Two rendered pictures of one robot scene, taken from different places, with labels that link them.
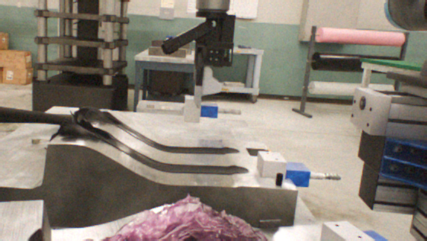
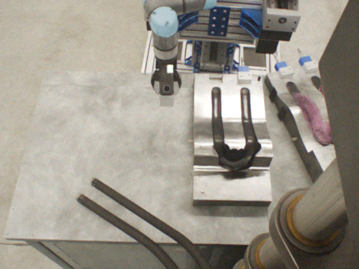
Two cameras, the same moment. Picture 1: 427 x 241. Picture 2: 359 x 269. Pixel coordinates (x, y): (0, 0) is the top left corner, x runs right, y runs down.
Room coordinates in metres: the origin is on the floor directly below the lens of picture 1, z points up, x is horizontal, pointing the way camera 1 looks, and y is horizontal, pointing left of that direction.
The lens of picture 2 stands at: (0.89, 0.72, 2.07)
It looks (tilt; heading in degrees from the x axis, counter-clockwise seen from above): 60 degrees down; 270
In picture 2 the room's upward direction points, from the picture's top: straight up
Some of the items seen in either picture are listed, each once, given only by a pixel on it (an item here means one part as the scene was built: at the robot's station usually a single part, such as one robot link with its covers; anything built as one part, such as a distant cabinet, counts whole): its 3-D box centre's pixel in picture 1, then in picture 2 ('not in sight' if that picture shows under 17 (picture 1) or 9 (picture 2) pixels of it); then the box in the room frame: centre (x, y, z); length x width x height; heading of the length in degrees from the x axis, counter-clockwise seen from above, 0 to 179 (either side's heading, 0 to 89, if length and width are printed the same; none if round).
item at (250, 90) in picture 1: (224, 72); not in sight; (6.64, -0.92, 0.47); 1.10 x 0.52 x 0.94; 95
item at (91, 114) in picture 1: (146, 139); (234, 122); (0.69, 0.03, 0.92); 0.35 x 0.16 x 0.09; 89
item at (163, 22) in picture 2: not in sight; (164, 28); (0.93, -0.09, 1.25); 0.09 x 0.08 x 0.11; 105
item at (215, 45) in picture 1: (213, 40); (166, 62); (0.93, -0.10, 1.09); 0.09 x 0.08 x 0.12; 89
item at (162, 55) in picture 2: (212, 2); (164, 47); (0.93, -0.09, 1.17); 0.08 x 0.08 x 0.05
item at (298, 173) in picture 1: (299, 174); (243, 70); (0.64, -0.23, 0.89); 0.13 x 0.05 x 0.05; 89
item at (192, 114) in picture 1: (212, 110); (167, 87); (0.93, -0.11, 0.93); 0.13 x 0.05 x 0.05; 89
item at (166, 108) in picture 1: (167, 113); not in sight; (3.96, -0.03, 0.28); 0.61 x 0.41 x 0.15; 88
